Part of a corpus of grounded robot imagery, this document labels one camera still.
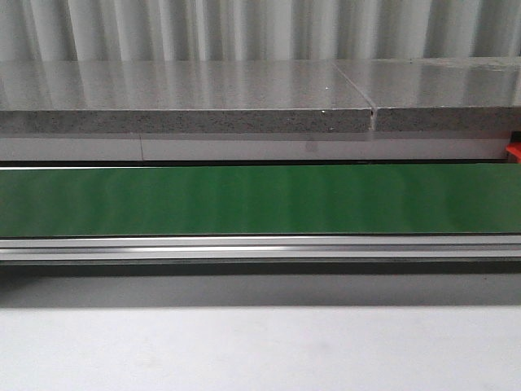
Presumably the grey stone slab left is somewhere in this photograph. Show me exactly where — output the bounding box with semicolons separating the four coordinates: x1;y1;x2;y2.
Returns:
1;60;372;134

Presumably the green conveyor belt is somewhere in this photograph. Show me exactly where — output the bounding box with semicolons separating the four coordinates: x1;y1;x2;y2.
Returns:
1;163;520;238

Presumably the red plastic tray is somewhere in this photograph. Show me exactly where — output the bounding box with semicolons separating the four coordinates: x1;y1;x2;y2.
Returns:
506;142;521;164

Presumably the white pleated curtain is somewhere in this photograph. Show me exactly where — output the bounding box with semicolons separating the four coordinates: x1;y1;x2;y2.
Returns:
1;1;520;61

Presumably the aluminium conveyor side rail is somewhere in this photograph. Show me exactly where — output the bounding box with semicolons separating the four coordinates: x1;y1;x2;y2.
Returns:
1;235;520;266

